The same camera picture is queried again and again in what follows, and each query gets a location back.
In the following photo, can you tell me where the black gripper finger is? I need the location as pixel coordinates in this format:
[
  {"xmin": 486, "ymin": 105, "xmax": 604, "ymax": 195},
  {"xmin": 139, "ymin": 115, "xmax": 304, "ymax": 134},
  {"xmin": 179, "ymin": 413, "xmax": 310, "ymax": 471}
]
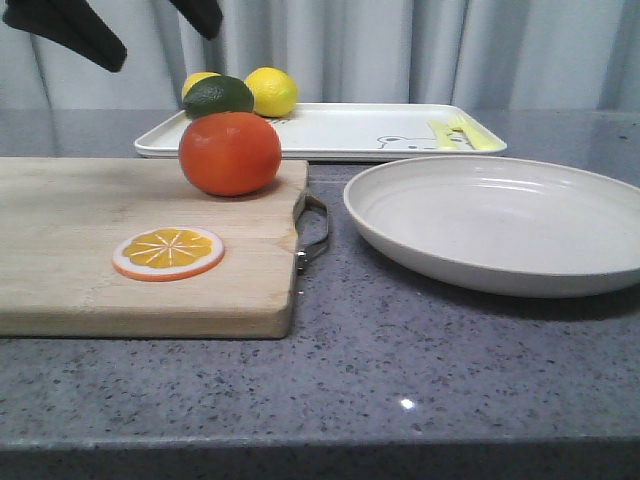
[
  {"xmin": 171, "ymin": 0, "xmax": 223, "ymax": 40},
  {"xmin": 2, "ymin": 0, "xmax": 127, "ymax": 73}
]

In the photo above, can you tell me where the orange mandarin fruit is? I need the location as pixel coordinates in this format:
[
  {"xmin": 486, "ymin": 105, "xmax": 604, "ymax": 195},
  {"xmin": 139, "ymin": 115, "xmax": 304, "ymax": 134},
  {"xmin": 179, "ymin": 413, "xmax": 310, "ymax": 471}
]
[{"xmin": 178, "ymin": 112, "xmax": 282, "ymax": 197}]

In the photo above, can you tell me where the beige round plate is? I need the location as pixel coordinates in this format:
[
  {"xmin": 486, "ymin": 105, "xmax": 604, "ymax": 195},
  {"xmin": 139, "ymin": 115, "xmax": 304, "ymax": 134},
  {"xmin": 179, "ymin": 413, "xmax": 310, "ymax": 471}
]
[{"xmin": 343, "ymin": 156, "xmax": 639, "ymax": 298}]

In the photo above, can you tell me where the white rectangular tray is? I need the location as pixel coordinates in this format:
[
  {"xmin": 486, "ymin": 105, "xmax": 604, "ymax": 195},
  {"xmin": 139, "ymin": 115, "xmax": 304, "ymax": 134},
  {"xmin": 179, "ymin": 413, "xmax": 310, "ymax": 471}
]
[{"xmin": 133, "ymin": 102, "xmax": 508, "ymax": 163}]

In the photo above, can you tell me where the yellow lemon left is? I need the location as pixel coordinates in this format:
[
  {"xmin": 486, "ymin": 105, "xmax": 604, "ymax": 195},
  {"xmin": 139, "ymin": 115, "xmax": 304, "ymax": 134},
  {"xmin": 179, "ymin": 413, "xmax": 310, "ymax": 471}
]
[{"xmin": 181, "ymin": 71, "xmax": 220, "ymax": 100}]

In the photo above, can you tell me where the yellow lemon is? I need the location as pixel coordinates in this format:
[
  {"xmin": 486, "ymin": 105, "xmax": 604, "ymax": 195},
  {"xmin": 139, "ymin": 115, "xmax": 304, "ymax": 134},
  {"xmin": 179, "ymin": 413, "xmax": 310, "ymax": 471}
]
[
  {"xmin": 181, "ymin": 71, "xmax": 220, "ymax": 100},
  {"xmin": 244, "ymin": 66, "xmax": 298, "ymax": 118}
]

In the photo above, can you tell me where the green lime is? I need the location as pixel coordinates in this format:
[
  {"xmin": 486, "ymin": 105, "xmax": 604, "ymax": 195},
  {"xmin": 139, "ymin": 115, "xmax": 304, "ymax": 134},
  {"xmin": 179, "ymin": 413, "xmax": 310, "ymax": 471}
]
[{"xmin": 183, "ymin": 75, "xmax": 255, "ymax": 119}]

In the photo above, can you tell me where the yellow lemon right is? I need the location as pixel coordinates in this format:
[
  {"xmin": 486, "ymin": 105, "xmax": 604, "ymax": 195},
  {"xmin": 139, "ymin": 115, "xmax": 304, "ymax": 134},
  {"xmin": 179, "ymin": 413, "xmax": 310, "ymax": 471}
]
[{"xmin": 244, "ymin": 66, "xmax": 298, "ymax": 118}]

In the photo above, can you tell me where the wooden cutting board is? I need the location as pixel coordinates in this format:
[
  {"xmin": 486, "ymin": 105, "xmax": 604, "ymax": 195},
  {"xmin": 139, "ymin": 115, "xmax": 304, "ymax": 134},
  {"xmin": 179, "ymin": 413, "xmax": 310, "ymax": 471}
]
[{"xmin": 1, "ymin": 157, "xmax": 308, "ymax": 338}]

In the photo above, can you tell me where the orange slice toy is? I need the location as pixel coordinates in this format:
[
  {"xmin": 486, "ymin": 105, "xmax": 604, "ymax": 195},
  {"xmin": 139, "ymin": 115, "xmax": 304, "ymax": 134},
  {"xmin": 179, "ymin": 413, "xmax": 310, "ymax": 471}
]
[{"xmin": 111, "ymin": 226, "xmax": 225, "ymax": 282}]

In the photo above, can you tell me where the yellow plastic fork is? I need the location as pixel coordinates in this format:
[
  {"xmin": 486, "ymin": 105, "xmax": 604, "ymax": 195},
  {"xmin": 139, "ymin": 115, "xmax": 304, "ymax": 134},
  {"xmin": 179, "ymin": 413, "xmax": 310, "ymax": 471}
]
[{"xmin": 448, "ymin": 115, "xmax": 493, "ymax": 150}]

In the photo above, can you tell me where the grey curtain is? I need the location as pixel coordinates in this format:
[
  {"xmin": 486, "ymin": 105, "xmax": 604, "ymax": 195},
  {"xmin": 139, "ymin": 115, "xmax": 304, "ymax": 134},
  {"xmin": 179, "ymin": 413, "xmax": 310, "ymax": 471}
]
[{"xmin": 1, "ymin": 1, "xmax": 639, "ymax": 111}]

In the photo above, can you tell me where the metal cutting board handle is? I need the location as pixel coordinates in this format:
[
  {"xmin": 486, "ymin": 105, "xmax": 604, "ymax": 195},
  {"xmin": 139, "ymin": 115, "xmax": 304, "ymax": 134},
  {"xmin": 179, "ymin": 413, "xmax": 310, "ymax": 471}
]
[{"xmin": 293, "ymin": 190, "xmax": 331, "ymax": 273}]

